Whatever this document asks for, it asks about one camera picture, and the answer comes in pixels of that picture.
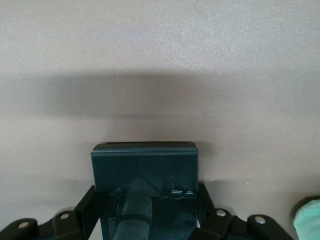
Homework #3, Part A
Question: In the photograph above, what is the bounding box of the green dinosaur plush toy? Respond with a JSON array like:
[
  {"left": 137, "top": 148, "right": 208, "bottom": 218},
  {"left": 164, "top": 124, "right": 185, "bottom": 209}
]
[{"left": 292, "top": 195, "right": 320, "bottom": 240}]

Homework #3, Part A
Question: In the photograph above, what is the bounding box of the dark teal square box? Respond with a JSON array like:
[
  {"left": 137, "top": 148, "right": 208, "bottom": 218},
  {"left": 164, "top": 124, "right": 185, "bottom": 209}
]
[{"left": 90, "top": 141, "right": 200, "bottom": 240}]

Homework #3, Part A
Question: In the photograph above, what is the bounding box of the brown table cover cloth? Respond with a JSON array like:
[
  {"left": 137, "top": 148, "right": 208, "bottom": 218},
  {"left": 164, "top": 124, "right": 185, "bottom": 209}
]
[{"left": 0, "top": 0, "right": 320, "bottom": 240}]

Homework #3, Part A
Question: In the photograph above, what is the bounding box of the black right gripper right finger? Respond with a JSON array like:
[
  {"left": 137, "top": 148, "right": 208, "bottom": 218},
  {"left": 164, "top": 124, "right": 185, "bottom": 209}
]
[{"left": 189, "top": 183, "right": 296, "bottom": 240}]

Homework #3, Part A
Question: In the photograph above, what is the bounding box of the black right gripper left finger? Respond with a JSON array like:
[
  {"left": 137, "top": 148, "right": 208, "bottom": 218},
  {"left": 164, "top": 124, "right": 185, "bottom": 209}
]
[{"left": 0, "top": 184, "right": 101, "bottom": 240}]

